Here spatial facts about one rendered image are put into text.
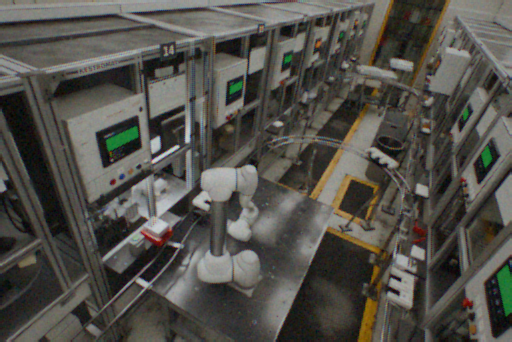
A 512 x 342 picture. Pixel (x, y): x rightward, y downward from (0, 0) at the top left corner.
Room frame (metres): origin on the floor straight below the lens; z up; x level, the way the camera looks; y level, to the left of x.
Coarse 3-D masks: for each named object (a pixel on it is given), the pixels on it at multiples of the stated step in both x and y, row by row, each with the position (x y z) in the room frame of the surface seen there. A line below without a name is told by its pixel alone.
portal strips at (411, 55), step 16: (400, 0) 9.08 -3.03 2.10; (432, 0) 8.80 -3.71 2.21; (400, 16) 9.03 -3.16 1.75; (432, 16) 8.76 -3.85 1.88; (400, 32) 8.98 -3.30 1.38; (416, 32) 8.84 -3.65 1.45; (432, 32) 8.68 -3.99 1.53; (384, 48) 9.06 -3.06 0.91; (416, 48) 8.78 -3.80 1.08; (384, 64) 9.03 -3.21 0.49; (416, 64) 8.71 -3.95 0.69; (400, 80) 8.81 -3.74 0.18
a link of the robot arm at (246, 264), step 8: (232, 256) 1.20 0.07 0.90; (240, 256) 1.17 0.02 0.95; (248, 256) 1.18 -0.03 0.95; (256, 256) 1.20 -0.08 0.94; (240, 264) 1.13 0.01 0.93; (248, 264) 1.13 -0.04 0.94; (256, 264) 1.15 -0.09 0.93; (240, 272) 1.10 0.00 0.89; (248, 272) 1.11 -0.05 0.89; (256, 272) 1.13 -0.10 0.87; (240, 280) 1.09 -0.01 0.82; (248, 280) 1.11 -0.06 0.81; (256, 280) 1.16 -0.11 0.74
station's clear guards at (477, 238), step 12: (504, 180) 1.29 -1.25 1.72; (504, 192) 1.21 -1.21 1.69; (456, 204) 1.62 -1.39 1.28; (492, 204) 1.24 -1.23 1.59; (504, 204) 1.14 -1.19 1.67; (444, 216) 1.67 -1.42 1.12; (456, 216) 1.51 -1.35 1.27; (480, 216) 1.26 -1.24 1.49; (492, 216) 1.16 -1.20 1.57; (504, 216) 1.07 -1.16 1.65; (432, 228) 1.73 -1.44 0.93; (444, 228) 1.55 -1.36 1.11; (468, 228) 1.28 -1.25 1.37; (480, 228) 1.18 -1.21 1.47; (492, 228) 1.09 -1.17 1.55; (432, 240) 1.60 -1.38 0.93; (444, 240) 1.44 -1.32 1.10; (468, 240) 1.20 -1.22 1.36; (480, 240) 1.11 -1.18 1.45; (492, 240) 1.03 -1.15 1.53; (432, 252) 1.47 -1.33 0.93; (468, 252) 1.11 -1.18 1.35; (480, 252) 1.04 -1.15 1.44
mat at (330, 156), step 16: (336, 112) 6.06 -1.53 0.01; (352, 112) 6.20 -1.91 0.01; (336, 128) 5.26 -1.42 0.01; (352, 128) 5.37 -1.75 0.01; (320, 144) 4.51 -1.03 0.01; (304, 160) 3.91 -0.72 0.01; (320, 160) 3.99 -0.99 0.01; (336, 160) 4.07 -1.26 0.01; (288, 176) 3.42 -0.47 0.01; (320, 176) 3.54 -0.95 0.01; (320, 192) 3.17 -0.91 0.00
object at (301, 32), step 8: (304, 24) 3.70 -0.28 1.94; (280, 32) 3.07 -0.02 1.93; (288, 32) 3.27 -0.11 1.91; (304, 32) 3.73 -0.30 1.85; (280, 40) 3.10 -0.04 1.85; (296, 40) 3.52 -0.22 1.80; (296, 48) 3.57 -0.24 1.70; (296, 56) 3.64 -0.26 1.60; (296, 64) 3.70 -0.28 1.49; (296, 72) 3.76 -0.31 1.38; (280, 88) 3.33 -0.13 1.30; (288, 88) 3.98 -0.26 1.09; (272, 96) 3.13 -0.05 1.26; (280, 96) 3.37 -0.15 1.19; (272, 104) 3.17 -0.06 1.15; (272, 112) 3.21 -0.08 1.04; (272, 120) 3.25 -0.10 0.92
